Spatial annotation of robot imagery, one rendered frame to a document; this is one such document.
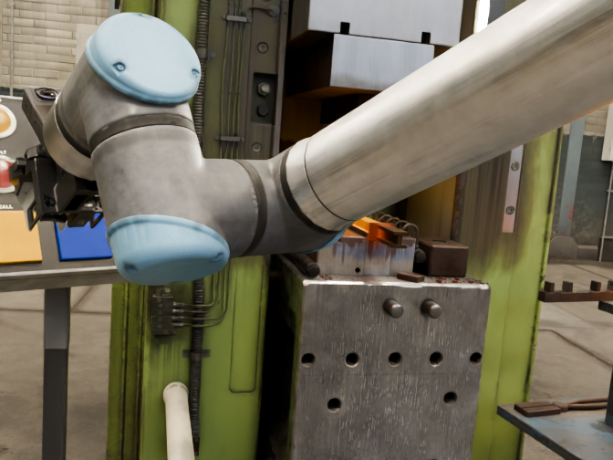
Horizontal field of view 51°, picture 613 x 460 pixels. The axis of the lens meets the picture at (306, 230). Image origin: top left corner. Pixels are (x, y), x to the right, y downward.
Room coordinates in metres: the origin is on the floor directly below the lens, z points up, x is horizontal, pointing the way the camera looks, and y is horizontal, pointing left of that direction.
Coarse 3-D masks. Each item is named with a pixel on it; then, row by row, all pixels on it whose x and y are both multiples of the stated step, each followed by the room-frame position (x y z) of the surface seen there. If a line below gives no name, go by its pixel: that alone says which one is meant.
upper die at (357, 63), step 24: (312, 48) 1.38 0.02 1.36; (336, 48) 1.22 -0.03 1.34; (360, 48) 1.23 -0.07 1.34; (384, 48) 1.24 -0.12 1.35; (408, 48) 1.25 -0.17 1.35; (432, 48) 1.26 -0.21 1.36; (288, 72) 1.61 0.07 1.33; (312, 72) 1.36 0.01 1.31; (336, 72) 1.22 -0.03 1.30; (360, 72) 1.23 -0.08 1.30; (384, 72) 1.24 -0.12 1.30; (408, 72) 1.25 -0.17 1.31; (288, 96) 1.59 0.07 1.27; (312, 96) 1.52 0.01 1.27; (336, 96) 1.46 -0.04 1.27
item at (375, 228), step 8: (360, 224) 1.32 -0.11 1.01; (368, 224) 1.27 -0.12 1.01; (376, 224) 1.23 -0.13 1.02; (384, 224) 1.23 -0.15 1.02; (392, 224) 1.24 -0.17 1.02; (376, 232) 1.23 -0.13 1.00; (384, 232) 1.21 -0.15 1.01; (392, 232) 1.14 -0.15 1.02; (400, 232) 1.14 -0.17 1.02; (376, 240) 1.23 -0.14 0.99; (384, 240) 1.18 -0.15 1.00; (392, 240) 1.17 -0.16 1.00; (400, 240) 1.14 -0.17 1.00
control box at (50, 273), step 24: (0, 96) 0.96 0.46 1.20; (24, 120) 0.96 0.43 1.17; (0, 144) 0.92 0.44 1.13; (24, 144) 0.94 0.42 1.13; (0, 192) 0.89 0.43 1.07; (48, 240) 0.89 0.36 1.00; (24, 264) 0.86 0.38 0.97; (48, 264) 0.88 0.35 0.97; (72, 264) 0.90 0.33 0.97; (96, 264) 0.92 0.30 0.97; (0, 288) 0.88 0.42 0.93; (24, 288) 0.90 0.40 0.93
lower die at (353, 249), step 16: (352, 240) 1.23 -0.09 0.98; (368, 240) 1.24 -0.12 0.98; (320, 256) 1.22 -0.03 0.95; (336, 256) 1.22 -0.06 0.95; (352, 256) 1.23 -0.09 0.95; (368, 256) 1.24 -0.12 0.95; (384, 256) 1.25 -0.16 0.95; (400, 256) 1.26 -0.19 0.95; (320, 272) 1.22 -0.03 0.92; (336, 272) 1.23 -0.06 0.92; (352, 272) 1.23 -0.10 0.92; (368, 272) 1.24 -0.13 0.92; (384, 272) 1.25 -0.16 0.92
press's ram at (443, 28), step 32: (320, 0) 1.21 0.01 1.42; (352, 0) 1.22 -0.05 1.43; (384, 0) 1.24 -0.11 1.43; (416, 0) 1.25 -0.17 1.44; (448, 0) 1.27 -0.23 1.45; (288, 32) 1.38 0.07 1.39; (320, 32) 1.22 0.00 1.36; (352, 32) 1.22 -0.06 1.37; (384, 32) 1.24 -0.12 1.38; (416, 32) 1.25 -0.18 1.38; (448, 32) 1.27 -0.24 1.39
